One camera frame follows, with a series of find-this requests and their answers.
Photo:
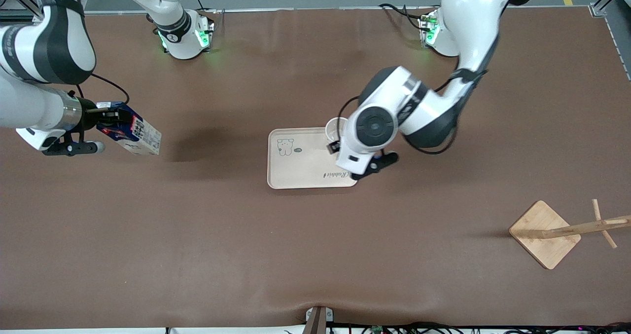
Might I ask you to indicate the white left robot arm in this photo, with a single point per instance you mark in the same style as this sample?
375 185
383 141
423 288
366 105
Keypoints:
424 112

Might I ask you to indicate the small green circuit board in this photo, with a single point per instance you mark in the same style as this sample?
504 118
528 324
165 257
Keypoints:
378 329

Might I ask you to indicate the beige rabbit print tray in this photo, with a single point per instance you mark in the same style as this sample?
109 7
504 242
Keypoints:
296 166

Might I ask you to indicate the white smiley face cup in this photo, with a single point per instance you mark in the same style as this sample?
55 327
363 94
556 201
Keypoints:
335 127

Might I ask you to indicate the blue milk carton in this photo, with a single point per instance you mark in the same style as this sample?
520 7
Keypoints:
140 136

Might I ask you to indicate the wooden cup stand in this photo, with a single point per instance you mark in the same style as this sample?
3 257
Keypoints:
540 235

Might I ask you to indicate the brown table mat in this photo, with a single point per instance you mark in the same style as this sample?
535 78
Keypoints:
315 250

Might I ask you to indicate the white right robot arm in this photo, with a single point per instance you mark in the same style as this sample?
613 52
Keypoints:
29 107

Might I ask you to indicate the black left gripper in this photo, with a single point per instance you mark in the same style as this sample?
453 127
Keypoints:
333 146

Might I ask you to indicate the front camera mount bracket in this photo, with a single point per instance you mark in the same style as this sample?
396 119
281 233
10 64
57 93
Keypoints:
318 321

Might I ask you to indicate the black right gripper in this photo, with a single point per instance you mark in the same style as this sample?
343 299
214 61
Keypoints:
89 116

